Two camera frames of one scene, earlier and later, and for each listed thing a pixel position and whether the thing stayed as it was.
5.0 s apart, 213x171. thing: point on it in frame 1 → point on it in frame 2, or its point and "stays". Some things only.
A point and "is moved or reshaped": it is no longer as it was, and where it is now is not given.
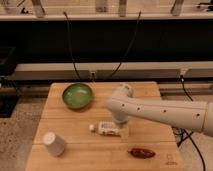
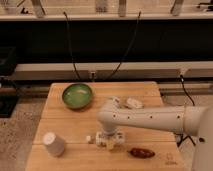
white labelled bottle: x=105 y=128 is moved or reshaped
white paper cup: x=54 y=144 stays
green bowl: x=77 y=96 stays
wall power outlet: x=93 y=75 stays
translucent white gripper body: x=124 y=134 → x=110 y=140
